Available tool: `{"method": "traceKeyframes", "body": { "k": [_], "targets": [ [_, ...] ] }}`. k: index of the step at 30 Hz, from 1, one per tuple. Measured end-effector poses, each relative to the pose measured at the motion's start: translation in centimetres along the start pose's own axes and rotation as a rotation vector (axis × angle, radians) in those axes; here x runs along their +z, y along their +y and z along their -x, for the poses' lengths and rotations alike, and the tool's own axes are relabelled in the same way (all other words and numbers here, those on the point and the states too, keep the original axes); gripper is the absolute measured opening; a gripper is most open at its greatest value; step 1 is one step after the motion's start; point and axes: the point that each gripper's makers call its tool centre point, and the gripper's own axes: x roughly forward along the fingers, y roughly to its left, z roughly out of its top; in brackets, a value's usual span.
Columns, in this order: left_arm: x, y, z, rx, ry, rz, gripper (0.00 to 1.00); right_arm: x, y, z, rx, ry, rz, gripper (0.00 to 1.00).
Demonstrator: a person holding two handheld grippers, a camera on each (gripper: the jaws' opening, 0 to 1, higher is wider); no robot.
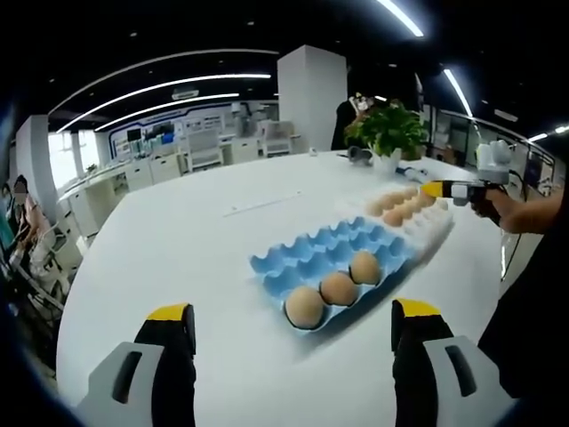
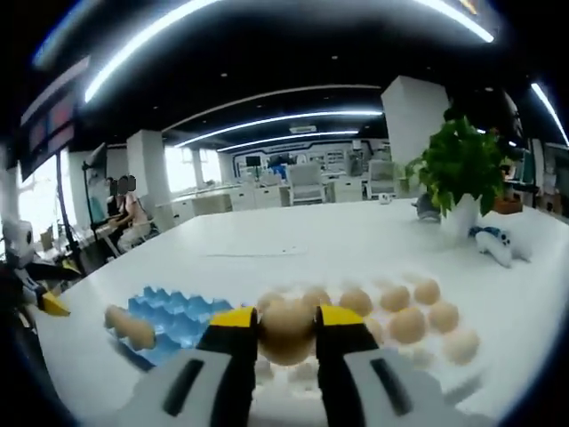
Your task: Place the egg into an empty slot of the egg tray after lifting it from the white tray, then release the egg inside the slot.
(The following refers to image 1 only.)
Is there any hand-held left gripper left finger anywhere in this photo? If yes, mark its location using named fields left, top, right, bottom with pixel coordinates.
left=75, top=303, right=197, bottom=427

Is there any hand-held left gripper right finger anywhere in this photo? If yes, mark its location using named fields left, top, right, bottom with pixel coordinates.
left=390, top=298, right=517, bottom=427

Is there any group of brown eggs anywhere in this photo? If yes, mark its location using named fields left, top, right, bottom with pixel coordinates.
left=366, top=186, right=439, bottom=227

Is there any brown egg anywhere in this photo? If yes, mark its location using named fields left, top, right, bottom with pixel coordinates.
left=349, top=251, right=381, bottom=285
left=319, top=271, right=359, bottom=307
left=284, top=286, right=325, bottom=329

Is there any blue egg tray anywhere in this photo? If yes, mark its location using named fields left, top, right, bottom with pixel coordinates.
left=248, top=216, right=420, bottom=335

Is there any white egg carton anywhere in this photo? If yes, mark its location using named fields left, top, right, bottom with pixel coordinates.
left=362, top=186, right=455, bottom=268

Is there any person's right hand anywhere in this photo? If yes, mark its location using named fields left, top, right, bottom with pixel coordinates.
left=469, top=189, right=512, bottom=228

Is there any white and blue toy robot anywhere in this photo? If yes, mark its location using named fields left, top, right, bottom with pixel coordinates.
left=397, top=165, right=430, bottom=183

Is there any long ceiling light strip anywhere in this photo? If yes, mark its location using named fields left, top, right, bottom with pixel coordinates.
left=443, top=68, right=475, bottom=119
left=57, top=73, right=272, bottom=134
left=95, top=92, right=241, bottom=133
left=375, top=0, right=426, bottom=39

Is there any green plant in white pot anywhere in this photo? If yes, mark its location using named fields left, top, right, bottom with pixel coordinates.
left=344, top=100, right=430, bottom=174

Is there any dark grey gadget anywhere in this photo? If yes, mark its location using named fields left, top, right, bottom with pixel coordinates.
left=349, top=146, right=373, bottom=168

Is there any white table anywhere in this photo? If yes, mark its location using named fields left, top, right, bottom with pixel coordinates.
left=55, top=149, right=512, bottom=427

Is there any person's dark-clothed body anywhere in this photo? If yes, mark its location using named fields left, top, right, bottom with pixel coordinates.
left=477, top=190, right=569, bottom=401

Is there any white mesh office chair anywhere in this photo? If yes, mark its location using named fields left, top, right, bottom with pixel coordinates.
left=184, top=131, right=223, bottom=173
left=261, top=119, right=297, bottom=157

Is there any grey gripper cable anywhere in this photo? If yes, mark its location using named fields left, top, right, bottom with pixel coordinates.
left=500, top=229, right=521, bottom=282

